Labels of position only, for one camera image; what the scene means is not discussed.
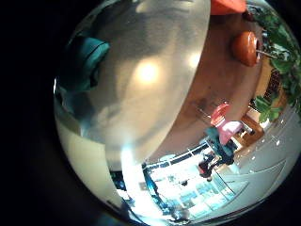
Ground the person in dark clothes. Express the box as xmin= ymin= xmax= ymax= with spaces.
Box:
xmin=198 ymin=126 xmax=235 ymax=183

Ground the orange round stool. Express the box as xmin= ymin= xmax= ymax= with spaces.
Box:
xmin=230 ymin=30 xmax=261 ymax=68

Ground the green leafy plant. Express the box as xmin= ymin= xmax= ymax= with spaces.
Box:
xmin=247 ymin=3 xmax=301 ymax=124

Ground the orange chair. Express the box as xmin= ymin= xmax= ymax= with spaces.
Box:
xmin=210 ymin=0 xmax=248 ymax=16

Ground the wooden cabinet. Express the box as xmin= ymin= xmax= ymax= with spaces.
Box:
xmin=238 ymin=106 xmax=268 ymax=143

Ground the red plastic chair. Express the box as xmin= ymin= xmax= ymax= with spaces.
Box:
xmin=210 ymin=102 xmax=245 ymax=145

